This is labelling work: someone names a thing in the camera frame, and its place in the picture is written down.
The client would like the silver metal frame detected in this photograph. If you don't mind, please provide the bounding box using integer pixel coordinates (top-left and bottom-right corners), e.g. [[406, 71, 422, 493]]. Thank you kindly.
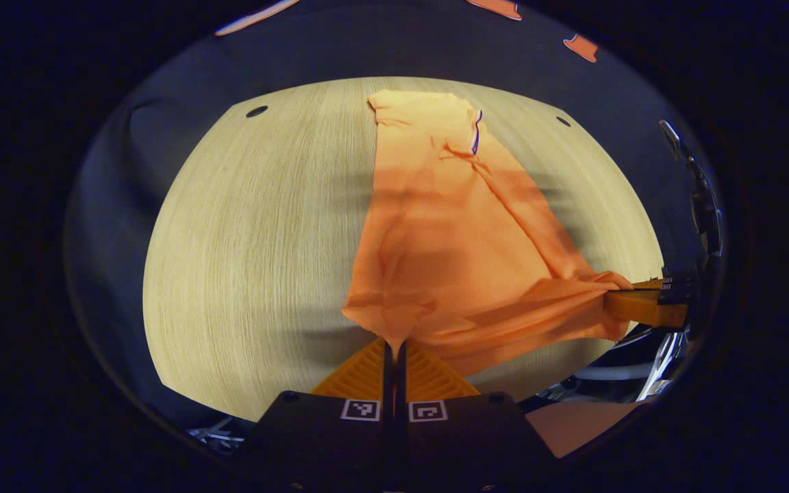
[[544, 326, 691, 406], [188, 416, 253, 454]]

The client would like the orange T-shirt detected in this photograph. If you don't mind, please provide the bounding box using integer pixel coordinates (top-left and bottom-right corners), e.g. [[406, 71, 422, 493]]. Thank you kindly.
[[342, 90, 636, 377]]

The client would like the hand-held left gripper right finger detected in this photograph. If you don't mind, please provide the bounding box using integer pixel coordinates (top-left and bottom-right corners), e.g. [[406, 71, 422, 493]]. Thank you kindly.
[[395, 338, 561, 493]]

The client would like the black backdrop cloth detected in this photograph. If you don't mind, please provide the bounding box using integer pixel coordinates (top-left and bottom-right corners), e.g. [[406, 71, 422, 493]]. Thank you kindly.
[[62, 0, 725, 439]]

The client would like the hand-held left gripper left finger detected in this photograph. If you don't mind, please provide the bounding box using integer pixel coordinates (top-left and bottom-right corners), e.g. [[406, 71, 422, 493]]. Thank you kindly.
[[247, 338, 397, 493]]

